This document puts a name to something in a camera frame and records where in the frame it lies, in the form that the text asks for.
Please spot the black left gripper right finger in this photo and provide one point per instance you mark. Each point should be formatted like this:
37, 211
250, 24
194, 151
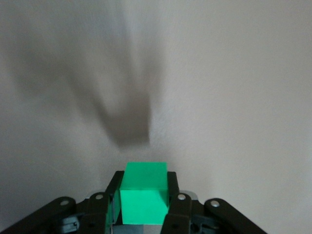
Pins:
180, 214

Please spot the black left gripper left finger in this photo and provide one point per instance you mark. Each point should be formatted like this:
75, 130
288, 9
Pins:
96, 212

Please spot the brown table mat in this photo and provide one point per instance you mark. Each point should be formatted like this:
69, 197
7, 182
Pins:
219, 73

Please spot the small green cube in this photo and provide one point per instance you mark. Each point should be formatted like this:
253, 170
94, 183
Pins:
142, 204

